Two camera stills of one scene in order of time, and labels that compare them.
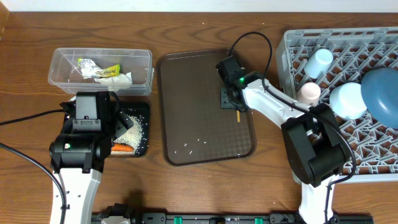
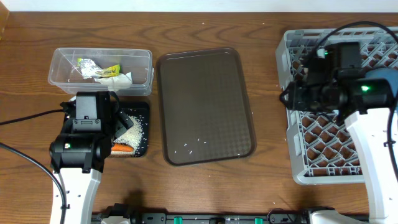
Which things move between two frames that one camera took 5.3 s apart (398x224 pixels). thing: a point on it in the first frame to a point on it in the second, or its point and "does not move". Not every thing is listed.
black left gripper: (121, 119) does not move
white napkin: (114, 83) does not move
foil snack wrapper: (88, 68) does not move
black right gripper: (227, 103) to (296, 89)
